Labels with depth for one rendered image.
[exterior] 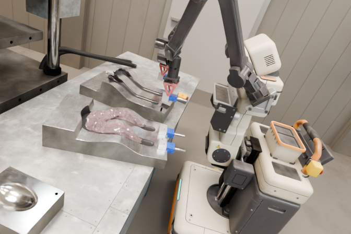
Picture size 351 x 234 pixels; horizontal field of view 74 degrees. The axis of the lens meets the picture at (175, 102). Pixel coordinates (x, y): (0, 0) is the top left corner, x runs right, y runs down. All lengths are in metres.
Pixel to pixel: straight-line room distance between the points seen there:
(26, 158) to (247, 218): 1.13
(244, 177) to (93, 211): 0.81
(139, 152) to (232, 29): 0.60
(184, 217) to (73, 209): 0.86
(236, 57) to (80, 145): 0.71
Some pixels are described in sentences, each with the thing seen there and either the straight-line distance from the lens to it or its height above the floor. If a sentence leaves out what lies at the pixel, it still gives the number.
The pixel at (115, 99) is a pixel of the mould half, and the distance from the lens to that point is 1.31.
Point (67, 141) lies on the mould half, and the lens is 1.02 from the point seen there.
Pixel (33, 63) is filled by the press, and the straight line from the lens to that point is 1.75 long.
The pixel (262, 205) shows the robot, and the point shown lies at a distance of 1.43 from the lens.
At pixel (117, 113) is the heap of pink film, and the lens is 1.10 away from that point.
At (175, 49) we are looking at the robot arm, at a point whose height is 1.22.
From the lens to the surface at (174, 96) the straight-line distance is 1.22.
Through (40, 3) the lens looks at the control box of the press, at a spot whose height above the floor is 1.15.
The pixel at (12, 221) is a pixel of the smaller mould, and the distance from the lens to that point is 0.80.
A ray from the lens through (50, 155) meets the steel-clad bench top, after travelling 1.04.
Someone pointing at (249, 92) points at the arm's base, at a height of 1.19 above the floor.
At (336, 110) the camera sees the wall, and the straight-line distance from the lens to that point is 3.84.
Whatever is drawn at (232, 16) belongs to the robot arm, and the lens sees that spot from 0.89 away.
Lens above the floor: 1.53
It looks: 28 degrees down
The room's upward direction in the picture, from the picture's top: 18 degrees clockwise
